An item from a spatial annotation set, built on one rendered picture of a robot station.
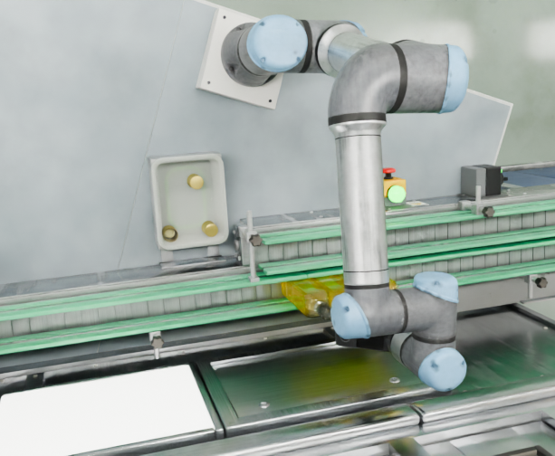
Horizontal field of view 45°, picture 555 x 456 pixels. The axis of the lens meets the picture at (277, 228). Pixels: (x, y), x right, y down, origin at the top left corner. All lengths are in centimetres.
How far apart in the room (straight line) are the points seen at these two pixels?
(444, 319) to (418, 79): 40
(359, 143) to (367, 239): 15
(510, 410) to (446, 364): 27
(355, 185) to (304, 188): 72
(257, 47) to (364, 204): 52
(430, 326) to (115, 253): 87
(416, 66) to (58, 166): 92
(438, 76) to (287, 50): 43
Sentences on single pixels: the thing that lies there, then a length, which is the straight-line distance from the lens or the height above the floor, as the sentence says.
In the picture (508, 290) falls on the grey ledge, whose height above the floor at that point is 88.
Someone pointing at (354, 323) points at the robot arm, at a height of 149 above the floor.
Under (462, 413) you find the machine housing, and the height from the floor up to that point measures 139.
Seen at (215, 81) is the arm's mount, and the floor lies 81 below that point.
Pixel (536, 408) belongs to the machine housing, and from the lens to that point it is 144.
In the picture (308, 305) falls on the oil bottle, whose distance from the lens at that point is 151.
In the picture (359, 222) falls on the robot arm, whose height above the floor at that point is 146.
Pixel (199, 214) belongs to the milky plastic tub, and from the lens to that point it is 173.
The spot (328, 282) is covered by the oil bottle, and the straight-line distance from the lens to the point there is 160.
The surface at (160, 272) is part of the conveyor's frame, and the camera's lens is 167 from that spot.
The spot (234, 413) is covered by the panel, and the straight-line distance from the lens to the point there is 134.
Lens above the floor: 245
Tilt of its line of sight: 70 degrees down
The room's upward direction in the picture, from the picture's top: 123 degrees clockwise
